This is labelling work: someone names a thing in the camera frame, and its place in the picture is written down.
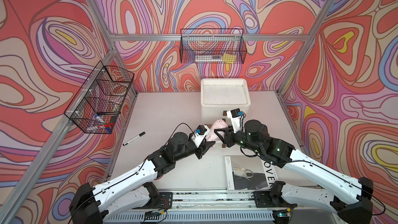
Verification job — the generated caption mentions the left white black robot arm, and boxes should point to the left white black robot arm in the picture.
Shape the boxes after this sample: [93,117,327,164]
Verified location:
[69,132,215,224]

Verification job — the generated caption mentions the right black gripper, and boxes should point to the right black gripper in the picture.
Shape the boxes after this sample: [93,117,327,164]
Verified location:
[214,124,262,154]

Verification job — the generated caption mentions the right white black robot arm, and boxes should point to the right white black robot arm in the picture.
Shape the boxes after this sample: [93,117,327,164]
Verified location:
[214,120,374,224]

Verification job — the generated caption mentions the yellow item in basket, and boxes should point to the yellow item in basket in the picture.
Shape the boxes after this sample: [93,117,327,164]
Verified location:
[222,53,237,64]

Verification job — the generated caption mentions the black wire basket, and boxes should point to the black wire basket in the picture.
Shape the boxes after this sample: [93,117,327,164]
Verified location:
[64,61,135,134]
[179,27,247,64]

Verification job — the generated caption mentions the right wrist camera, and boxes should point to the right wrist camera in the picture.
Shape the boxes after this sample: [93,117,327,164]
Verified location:
[227,108,245,133]

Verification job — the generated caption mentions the black wire basket left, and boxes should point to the black wire basket left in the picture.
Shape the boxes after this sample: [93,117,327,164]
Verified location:
[64,61,135,134]

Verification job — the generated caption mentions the black white marker pen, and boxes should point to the black white marker pen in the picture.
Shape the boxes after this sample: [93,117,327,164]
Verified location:
[122,132,146,146]

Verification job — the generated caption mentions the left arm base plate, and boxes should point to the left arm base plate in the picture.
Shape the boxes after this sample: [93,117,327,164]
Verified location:
[135,192,173,209]

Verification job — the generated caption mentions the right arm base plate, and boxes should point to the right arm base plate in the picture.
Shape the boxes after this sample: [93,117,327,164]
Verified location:
[251,191,297,209]

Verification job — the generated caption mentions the blue red marker pens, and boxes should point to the blue red marker pens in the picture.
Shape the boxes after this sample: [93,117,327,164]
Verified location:
[93,114,115,133]

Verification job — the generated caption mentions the black white magazine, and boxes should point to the black white magazine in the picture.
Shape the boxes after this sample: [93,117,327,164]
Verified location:
[224,155,278,191]

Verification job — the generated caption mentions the aluminium frame rails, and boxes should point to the aluminium frame rails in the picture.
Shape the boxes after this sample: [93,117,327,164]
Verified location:
[0,0,352,224]

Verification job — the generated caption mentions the transparent box in basket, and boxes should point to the transparent box in basket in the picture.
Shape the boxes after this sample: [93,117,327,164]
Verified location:
[194,55,223,63]

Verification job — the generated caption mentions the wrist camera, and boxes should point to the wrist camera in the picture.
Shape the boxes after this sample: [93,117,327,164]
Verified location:
[191,125,210,148]
[227,108,245,133]

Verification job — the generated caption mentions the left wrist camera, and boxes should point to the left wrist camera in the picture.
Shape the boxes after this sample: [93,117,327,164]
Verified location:
[191,125,210,148]

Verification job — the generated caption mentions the white plastic drawer cabinet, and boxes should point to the white plastic drawer cabinet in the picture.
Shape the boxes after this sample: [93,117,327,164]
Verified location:
[201,78,251,124]

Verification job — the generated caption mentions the black wire basket back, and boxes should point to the black wire basket back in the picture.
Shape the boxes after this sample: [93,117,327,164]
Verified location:
[179,27,247,64]

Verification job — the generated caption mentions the pink umbrella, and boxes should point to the pink umbrella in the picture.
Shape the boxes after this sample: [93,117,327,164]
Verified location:
[206,119,229,142]

